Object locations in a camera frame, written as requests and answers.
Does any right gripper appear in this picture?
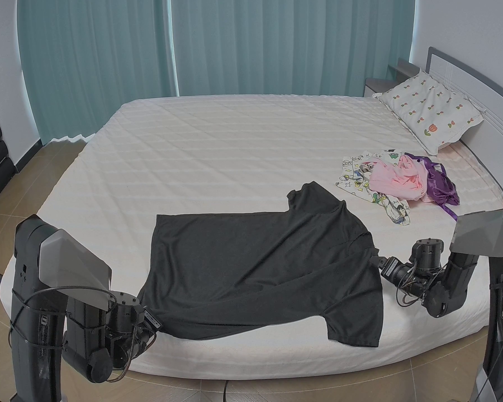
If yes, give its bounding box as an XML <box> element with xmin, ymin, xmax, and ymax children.
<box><xmin>379</xmin><ymin>257</ymin><xmax>415</xmax><ymax>289</ymax></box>

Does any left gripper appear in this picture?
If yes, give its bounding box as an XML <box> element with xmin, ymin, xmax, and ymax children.
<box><xmin>141</xmin><ymin>304</ymin><xmax>164</xmax><ymax>335</ymax></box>

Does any black T-shirt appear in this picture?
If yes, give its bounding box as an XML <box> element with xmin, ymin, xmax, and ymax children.
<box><xmin>136</xmin><ymin>181</ymin><xmax>385</xmax><ymax>348</ymax></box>

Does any bed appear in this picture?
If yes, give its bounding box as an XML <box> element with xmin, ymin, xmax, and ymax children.
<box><xmin>0</xmin><ymin>46</ymin><xmax>503</xmax><ymax>379</ymax></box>

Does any pink garment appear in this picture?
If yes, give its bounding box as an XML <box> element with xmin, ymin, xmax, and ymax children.
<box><xmin>362</xmin><ymin>153</ymin><xmax>428</xmax><ymax>203</ymax></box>

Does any purple garment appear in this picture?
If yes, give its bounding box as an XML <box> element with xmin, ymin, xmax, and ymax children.
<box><xmin>404</xmin><ymin>152</ymin><xmax>461</xmax><ymax>222</ymax></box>

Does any white printed garment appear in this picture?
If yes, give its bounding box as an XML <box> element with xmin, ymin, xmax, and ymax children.
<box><xmin>334</xmin><ymin>149</ymin><xmax>412</xmax><ymax>227</ymax></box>

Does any white printed pillow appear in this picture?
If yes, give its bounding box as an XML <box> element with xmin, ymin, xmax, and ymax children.
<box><xmin>372</xmin><ymin>70</ymin><xmax>487</xmax><ymax>156</ymax></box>

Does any grey bedside table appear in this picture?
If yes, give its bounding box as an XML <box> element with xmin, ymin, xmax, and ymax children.
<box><xmin>364</xmin><ymin>58</ymin><xmax>421</xmax><ymax>98</ymax></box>

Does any blue-green curtain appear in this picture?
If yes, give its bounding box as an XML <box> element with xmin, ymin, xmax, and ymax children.
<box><xmin>168</xmin><ymin>0</ymin><xmax>417</xmax><ymax>98</ymax></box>
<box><xmin>17</xmin><ymin>0</ymin><xmax>180</xmax><ymax>145</ymax></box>

